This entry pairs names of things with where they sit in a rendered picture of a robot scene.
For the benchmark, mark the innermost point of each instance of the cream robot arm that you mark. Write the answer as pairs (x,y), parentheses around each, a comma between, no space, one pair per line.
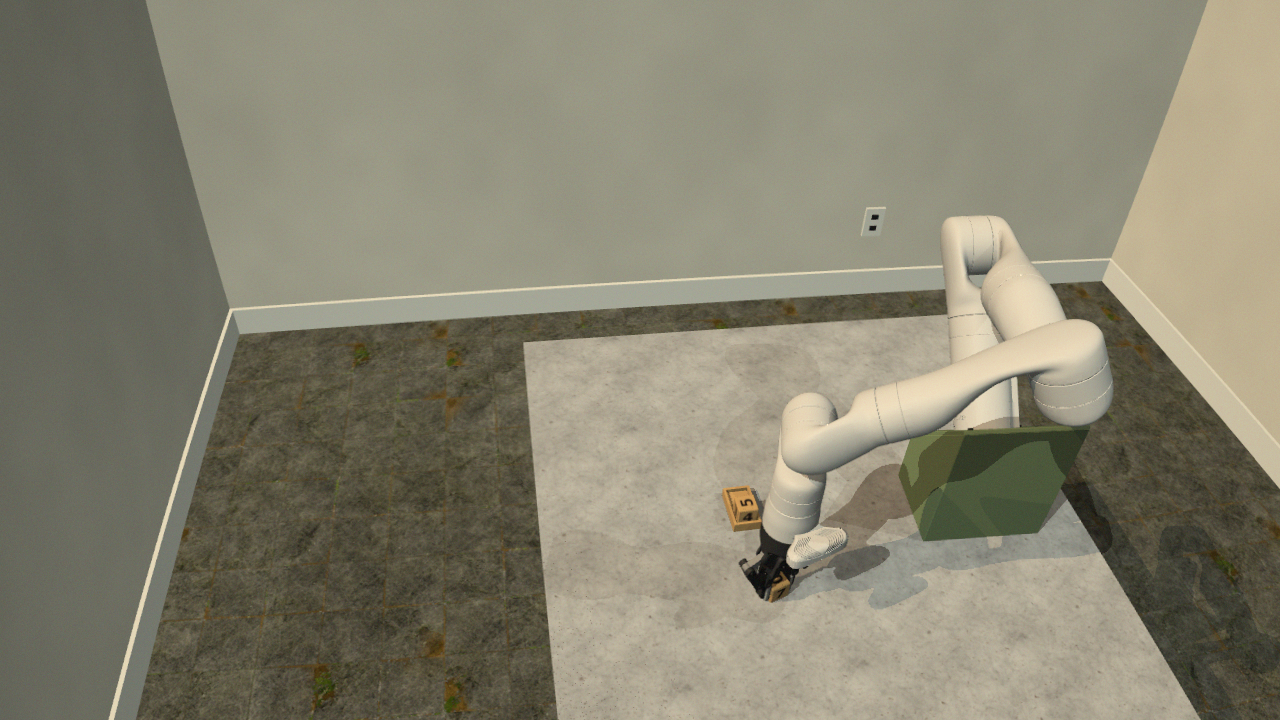
(1066,361)

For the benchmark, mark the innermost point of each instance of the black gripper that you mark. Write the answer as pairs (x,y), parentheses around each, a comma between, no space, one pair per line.
(768,554)

